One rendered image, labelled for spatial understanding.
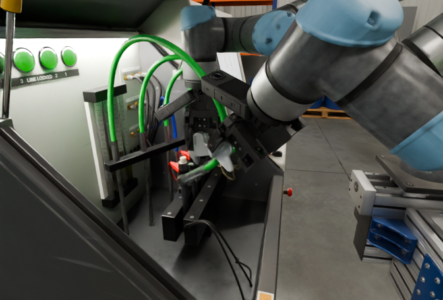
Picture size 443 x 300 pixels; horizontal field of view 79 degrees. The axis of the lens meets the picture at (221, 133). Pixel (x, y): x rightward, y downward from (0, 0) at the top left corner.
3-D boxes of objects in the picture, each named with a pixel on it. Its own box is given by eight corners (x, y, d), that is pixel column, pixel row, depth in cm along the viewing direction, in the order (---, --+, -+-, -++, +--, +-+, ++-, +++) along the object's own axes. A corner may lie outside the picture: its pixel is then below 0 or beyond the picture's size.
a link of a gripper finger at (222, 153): (215, 184, 49) (238, 164, 42) (198, 158, 50) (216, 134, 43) (227, 176, 51) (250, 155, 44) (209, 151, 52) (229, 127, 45)
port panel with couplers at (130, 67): (137, 151, 94) (126, 59, 83) (128, 150, 94) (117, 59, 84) (155, 138, 105) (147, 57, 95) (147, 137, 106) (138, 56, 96)
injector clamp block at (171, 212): (198, 266, 74) (196, 220, 68) (165, 260, 76) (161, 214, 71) (226, 198, 105) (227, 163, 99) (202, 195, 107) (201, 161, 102)
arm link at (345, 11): (405, 47, 19) (314, -27, 20) (312, 122, 28) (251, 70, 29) (424, 9, 23) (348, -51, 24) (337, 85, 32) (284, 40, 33)
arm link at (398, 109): (461, 101, 30) (383, 38, 31) (525, 132, 20) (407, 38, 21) (399, 147, 33) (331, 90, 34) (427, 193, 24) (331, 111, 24)
